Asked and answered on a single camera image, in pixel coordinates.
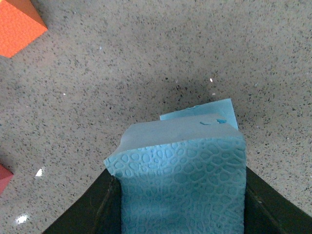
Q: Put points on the red foam block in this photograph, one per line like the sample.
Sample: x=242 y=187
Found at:
x=5 y=177

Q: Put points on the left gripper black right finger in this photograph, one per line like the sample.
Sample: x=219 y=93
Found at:
x=268 y=212

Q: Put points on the light blue foam block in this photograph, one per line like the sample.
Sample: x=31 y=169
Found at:
x=222 y=107
x=185 y=175

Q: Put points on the orange foam block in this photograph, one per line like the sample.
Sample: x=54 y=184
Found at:
x=20 y=24

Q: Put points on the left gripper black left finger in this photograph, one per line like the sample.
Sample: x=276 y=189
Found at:
x=97 y=211

